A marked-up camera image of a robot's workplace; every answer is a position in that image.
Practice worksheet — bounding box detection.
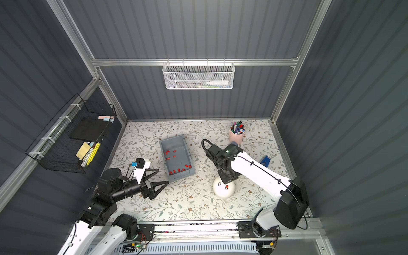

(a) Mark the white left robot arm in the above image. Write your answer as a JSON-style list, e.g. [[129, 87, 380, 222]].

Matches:
[[58, 168, 169, 255]]

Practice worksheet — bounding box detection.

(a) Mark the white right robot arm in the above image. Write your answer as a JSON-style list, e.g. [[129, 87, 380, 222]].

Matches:
[[201, 139, 310, 237]]

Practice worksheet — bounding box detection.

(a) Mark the white dome with screws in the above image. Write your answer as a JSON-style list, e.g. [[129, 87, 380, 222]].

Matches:
[[212, 177, 236, 199]]

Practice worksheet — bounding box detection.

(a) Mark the grey plastic parts bin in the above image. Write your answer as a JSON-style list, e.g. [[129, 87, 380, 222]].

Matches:
[[159, 136, 196, 183]]

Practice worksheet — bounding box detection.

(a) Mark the blue stapler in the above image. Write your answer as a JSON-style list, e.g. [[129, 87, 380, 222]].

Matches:
[[260, 156, 271, 168]]

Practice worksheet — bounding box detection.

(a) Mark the pink pen cup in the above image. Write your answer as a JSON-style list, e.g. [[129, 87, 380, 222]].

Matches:
[[229, 121, 245, 145]]

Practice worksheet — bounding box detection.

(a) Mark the yellow sticky note pad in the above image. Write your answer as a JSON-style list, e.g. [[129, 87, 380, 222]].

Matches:
[[76, 142, 91, 160]]

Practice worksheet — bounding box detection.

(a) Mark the black notebook in basket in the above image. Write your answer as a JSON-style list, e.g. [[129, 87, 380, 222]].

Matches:
[[69, 118, 111, 142]]

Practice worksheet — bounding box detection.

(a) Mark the white marker in basket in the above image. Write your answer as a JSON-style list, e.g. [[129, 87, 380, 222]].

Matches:
[[206, 80, 230, 87]]

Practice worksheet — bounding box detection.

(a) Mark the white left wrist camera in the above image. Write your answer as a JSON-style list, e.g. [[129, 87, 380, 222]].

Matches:
[[131, 158, 151, 184]]

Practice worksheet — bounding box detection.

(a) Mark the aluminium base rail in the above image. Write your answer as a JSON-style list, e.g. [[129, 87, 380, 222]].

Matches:
[[151, 218, 327, 243]]

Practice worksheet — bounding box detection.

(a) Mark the black wire wall basket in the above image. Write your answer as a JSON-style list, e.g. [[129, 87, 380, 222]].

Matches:
[[25, 97, 116, 174]]

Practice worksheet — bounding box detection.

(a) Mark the white wire mesh basket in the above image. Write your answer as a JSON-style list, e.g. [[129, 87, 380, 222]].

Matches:
[[162, 62, 235, 90]]

